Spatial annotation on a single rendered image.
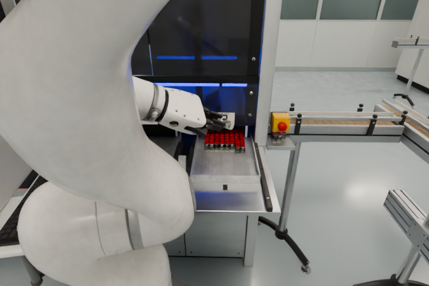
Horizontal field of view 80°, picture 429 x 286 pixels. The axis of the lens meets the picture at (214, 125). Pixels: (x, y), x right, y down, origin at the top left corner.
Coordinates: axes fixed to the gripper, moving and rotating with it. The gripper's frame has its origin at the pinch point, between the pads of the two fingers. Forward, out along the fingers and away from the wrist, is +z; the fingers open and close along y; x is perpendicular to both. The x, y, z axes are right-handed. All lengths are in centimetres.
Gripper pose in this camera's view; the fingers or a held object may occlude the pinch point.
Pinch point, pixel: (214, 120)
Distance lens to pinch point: 64.9
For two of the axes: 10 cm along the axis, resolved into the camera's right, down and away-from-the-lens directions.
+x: -5.5, 6.3, 5.4
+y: -2.3, -7.4, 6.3
